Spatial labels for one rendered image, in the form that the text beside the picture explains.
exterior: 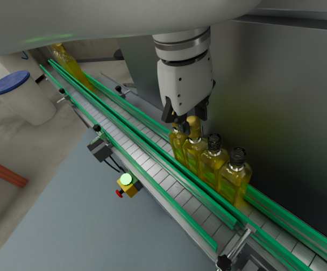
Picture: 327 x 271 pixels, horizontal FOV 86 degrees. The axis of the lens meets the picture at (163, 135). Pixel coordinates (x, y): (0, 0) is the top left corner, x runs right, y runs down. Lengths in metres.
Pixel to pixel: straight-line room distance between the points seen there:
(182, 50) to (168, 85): 0.06
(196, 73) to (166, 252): 0.75
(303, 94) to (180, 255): 0.73
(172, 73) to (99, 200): 0.91
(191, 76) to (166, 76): 0.04
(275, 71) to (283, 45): 0.05
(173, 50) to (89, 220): 0.95
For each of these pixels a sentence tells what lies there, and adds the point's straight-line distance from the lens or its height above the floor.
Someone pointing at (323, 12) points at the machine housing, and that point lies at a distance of 0.37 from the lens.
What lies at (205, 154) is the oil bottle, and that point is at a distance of 0.43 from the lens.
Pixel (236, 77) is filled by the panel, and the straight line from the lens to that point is 0.43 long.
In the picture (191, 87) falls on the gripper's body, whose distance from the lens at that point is 0.31.
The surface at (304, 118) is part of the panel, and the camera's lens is 0.42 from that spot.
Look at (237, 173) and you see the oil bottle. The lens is 0.41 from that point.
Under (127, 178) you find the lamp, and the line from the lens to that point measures 0.73.
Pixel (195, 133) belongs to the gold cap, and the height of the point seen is 1.30.
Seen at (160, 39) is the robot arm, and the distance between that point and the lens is 0.27.
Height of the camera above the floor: 1.62
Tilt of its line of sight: 48 degrees down
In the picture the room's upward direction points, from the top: 19 degrees counter-clockwise
